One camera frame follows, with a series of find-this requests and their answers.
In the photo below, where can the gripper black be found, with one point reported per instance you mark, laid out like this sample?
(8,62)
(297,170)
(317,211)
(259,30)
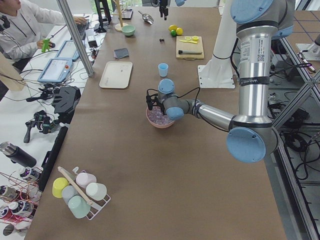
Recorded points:
(163,5)
(160,104)

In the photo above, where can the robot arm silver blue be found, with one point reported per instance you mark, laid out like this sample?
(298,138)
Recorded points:
(155,4)
(251,25)

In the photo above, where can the metal ice scoop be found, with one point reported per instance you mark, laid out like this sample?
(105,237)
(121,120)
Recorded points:
(147,18)

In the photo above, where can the blue plastic cup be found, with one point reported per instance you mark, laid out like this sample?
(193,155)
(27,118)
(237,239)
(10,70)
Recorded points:
(163,69)

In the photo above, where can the wooden cup tree stand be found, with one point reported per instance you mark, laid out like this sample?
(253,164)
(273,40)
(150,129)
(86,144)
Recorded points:
(119,10)

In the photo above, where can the pink plastic cup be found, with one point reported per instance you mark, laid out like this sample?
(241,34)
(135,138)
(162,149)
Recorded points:
(83,179)

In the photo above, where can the white plastic cup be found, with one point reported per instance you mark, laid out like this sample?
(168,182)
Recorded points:
(96,191)

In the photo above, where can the grey plastic cup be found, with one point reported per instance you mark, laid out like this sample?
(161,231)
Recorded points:
(68,192)

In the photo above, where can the yellow plastic cup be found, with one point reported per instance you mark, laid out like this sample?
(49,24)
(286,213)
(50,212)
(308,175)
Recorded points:
(58,185)

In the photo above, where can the mint plastic cup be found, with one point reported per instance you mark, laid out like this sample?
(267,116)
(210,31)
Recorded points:
(78,206)

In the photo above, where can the pink bowl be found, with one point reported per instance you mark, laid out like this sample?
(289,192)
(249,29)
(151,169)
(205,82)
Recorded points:
(157,119)

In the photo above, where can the yellow lemon far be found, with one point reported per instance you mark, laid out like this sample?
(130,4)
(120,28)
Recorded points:
(172,27)

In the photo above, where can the yellow lemon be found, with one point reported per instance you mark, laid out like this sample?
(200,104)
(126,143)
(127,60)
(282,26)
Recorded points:
(179,31)
(172,27)

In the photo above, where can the green lime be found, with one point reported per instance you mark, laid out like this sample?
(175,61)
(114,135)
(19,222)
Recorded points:
(173,33)

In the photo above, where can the yellow lemon near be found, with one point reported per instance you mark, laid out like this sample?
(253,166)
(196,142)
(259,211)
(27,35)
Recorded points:
(179,31)

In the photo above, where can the mint green bowl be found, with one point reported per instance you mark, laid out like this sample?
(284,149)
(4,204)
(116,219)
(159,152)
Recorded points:
(128,30)

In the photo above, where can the yellow plastic knife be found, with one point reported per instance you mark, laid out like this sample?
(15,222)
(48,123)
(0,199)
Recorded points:
(188,41)

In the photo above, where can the wooden cutting board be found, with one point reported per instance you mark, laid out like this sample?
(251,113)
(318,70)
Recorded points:
(189,47)

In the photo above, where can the cream rabbit tray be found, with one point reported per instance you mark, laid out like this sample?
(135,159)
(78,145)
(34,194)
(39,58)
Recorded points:
(116,75)

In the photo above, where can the grey folded cloth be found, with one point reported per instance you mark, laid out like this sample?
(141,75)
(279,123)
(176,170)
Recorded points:
(121,53)

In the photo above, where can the black keyboard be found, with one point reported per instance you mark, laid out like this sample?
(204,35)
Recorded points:
(81,28)

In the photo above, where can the teach pendant far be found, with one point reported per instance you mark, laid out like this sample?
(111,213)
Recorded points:
(68,50)

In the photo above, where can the teach pendant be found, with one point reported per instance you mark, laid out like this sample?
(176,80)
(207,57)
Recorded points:
(56,70)
(68,50)

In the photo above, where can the teach pendant near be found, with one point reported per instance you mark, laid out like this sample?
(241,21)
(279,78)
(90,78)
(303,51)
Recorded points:
(56,70)

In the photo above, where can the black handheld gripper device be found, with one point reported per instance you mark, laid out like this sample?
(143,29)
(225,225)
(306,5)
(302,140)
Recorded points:
(43,123)

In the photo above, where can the person in white hoodie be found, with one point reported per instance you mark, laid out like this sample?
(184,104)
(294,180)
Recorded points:
(23,37)

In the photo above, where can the black thermos bottle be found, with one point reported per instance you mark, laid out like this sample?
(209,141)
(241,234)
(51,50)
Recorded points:
(17,155)

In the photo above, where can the black handled knife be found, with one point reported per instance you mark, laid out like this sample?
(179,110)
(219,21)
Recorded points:
(188,52)

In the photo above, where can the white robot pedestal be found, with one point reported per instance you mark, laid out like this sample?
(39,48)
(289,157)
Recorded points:
(218,72)

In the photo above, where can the aluminium frame post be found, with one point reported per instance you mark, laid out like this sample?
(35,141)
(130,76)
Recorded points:
(70,23)

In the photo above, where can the white wire cup rack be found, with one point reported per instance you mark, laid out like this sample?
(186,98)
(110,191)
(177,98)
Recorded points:
(95,206)

